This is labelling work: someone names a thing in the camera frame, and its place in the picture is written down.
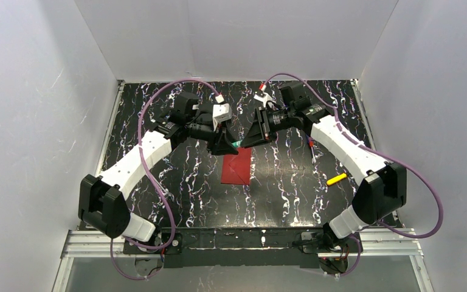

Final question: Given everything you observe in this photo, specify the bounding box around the green white glue stick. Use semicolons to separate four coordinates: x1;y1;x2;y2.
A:
232;141;242;148

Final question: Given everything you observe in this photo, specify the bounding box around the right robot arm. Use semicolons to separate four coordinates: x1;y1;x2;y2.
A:
240;82;407;243

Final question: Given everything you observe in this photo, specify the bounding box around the yellow handled screwdriver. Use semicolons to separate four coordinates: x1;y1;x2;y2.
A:
326;173;347;186

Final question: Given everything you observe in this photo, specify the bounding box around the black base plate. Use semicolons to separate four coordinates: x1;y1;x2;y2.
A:
122;228;359;270

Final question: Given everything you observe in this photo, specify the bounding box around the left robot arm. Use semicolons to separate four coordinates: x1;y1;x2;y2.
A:
78;92;238;243

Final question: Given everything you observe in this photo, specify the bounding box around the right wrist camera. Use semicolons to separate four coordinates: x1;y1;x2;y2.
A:
254;82;274;107

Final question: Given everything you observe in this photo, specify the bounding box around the blue red screwdriver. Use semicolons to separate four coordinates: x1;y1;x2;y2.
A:
306;136;316;164

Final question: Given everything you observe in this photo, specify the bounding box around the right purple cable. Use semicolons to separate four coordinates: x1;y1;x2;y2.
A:
261;72;445;279

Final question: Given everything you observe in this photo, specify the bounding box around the silver wrench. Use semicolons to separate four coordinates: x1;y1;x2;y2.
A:
155;186;175;205

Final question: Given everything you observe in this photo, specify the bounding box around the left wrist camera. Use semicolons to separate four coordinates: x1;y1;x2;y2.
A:
212;94;232;131

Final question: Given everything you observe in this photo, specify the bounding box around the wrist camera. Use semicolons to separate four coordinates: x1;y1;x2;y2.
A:
212;94;232;131
254;82;274;107

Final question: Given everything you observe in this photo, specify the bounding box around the aluminium rail frame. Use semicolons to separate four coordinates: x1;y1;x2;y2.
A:
52;228;434;291

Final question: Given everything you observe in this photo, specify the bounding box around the red envelope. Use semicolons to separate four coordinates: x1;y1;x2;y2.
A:
220;148;252;186

